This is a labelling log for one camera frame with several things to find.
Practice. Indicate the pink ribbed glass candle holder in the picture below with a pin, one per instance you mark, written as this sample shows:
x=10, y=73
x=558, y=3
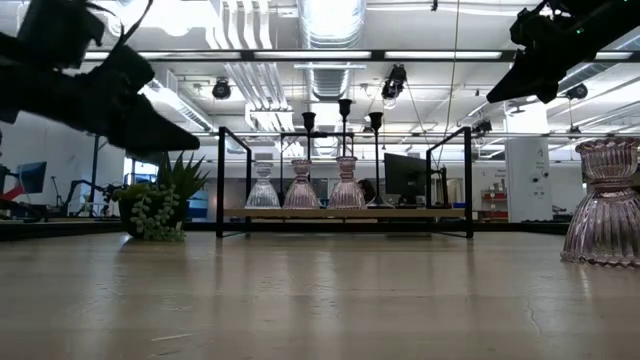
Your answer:
x=605, y=220
x=301, y=195
x=346, y=192

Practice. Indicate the silver ventilation duct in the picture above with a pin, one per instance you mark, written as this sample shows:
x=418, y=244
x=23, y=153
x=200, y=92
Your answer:
x=330, y=30

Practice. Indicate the monitor with blue screen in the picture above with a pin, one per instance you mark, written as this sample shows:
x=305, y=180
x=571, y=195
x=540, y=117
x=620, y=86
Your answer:
x=31, y=177

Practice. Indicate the wooden shelf with black frame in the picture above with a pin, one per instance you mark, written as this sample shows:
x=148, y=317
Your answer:
x=425, y=213

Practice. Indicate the person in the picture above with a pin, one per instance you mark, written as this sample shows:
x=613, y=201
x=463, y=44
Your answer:
x=367, y=190

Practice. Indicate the white building column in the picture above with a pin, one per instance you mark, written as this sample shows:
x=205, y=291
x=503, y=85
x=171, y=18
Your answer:
x=527, y=180

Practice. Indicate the black ceiling spotlight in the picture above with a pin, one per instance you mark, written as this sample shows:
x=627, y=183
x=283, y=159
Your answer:
x=221, y=89
x=482, y=126
x=577, y=91

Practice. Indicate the clear ribbed glass candle holder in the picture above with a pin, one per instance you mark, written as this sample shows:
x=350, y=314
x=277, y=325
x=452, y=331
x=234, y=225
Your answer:
x=262, y=195

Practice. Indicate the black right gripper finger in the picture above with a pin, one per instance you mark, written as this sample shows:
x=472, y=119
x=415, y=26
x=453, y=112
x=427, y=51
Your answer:
x=550, y=90
x=520, y=75

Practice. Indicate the blue storage bin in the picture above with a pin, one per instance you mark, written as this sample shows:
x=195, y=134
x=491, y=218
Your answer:
x=200, y=205

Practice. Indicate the potted green succulent plant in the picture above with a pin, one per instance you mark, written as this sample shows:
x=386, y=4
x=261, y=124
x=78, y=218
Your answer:
x=165, y=210

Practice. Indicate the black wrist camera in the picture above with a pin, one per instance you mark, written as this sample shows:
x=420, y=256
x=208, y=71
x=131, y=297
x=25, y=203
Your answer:
x=60, y=35

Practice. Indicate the black overhead camera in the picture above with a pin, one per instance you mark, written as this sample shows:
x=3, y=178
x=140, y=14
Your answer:
x=395, y=82

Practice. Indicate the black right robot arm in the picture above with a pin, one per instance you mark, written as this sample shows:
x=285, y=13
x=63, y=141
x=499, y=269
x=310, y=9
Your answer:
x=605, y=30

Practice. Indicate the black computer monitor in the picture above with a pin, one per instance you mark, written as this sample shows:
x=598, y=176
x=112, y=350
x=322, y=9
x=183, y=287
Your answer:
x=405, y=175

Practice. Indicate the black rig frame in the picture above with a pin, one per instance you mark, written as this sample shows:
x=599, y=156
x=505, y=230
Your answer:
x=377, y=55

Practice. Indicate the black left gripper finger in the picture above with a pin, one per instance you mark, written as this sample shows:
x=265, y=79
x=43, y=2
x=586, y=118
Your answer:
x=160, y=132
x=135, y=147

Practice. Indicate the red storage shelf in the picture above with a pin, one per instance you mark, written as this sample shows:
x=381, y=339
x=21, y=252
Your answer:
x=495, y=200

